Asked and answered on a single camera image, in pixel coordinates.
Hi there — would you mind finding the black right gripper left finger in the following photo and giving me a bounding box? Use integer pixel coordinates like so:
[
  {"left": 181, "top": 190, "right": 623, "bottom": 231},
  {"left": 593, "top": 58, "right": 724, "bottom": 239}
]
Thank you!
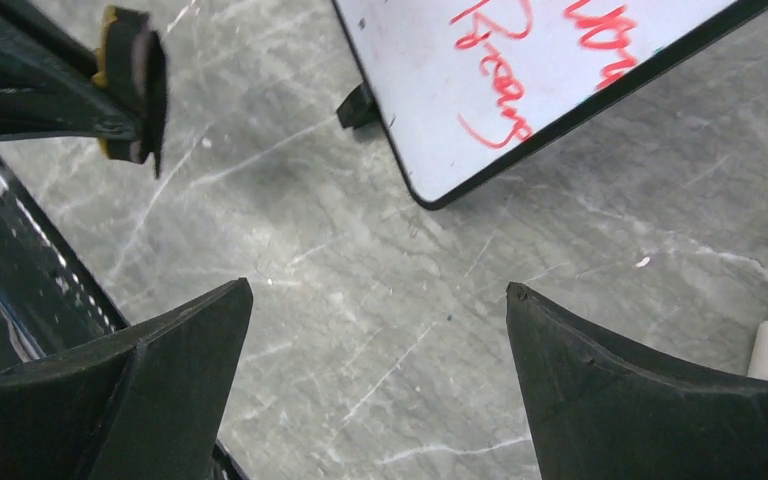
[{"left": 0, "top": 278, "right": 253, "bottom": 479}]

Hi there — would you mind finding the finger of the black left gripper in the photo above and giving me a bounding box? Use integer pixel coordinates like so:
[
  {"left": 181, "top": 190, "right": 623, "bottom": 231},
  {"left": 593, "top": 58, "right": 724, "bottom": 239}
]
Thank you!
[{"left": 0, "top": 1, "right": 141, "bottom": 141}]

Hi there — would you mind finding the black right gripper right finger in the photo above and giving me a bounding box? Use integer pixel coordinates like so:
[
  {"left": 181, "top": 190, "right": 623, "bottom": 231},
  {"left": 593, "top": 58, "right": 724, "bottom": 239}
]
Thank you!
[{"left": 506, "top": 282, "right": 768, "bottom": 479}]

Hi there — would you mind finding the yellow black round eraser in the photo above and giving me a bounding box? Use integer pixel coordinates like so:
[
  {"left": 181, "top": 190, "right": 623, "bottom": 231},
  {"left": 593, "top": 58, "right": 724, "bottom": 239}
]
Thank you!
[{"left": 92, "top": 5, "right": 168, "bottom": 178}]

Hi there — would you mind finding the white whiteboard black frame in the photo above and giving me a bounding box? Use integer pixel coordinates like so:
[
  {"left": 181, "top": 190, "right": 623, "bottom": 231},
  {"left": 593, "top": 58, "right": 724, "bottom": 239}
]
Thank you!
[{"left": 334, "top": 0, "right": 768, "bottom": 210}]

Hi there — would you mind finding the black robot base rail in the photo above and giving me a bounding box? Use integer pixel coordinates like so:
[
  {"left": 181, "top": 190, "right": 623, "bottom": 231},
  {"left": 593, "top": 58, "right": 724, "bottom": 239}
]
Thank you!
[{"left": 0, "top": 142, "right": 249, "bottom": 480}]

